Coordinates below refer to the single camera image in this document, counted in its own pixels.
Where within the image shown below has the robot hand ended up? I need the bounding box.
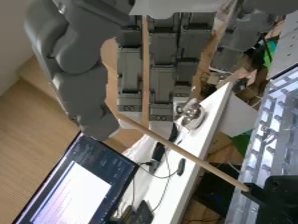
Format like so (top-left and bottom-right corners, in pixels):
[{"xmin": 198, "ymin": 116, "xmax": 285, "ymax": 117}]
[{"xmin": 24, "ymin": 0, "xmax": 298, "ymax": 141}]

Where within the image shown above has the wooden chopstick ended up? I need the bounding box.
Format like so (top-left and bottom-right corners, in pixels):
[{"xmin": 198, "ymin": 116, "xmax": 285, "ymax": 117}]
[{"xmin": 116, "ymin": 111, "xmax": 250, "ymax": 193}]

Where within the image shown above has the grey storage rack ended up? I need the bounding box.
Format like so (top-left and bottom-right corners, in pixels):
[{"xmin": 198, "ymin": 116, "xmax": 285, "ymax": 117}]
[{"xmin": 116, "ymin": 13, "xmax": 216, "ymax": 122}]

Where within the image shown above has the small white jointed device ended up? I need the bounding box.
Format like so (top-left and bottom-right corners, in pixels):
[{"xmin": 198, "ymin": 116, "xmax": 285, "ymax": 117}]
[{"xmin": 174, "ymin": 98, "xmax": 208, "ymax": 131}]

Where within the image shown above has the white desk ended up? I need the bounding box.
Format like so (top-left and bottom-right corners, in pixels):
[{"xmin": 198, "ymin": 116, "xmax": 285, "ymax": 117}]
[{"xmin": 121, "ymin": 82, "xmax": 267, "ymax": 224}]

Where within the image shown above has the computer screen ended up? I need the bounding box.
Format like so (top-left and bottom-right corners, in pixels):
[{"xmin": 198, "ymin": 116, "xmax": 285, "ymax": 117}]
[{"xmin": 12, "ymin": 131, "xmax": 140, "ymax": 224}]

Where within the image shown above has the black computer mouse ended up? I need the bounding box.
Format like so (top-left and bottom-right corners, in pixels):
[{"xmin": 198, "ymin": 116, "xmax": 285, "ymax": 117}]
[{"xmin": 176, "ymin": 158, "xmax": 188, "ymax": 177}]

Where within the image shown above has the clear box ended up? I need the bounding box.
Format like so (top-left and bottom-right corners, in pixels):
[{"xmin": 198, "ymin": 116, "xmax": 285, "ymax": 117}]
[{"xmin": 224, "ymin": 64, "xmax": 298, "ymax": 224}]

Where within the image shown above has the wooden post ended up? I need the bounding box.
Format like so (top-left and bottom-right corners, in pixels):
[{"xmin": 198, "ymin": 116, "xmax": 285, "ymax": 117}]
[{"xmin": 140, "ymin": 14, "xmax": 152, "ymax": 129}]

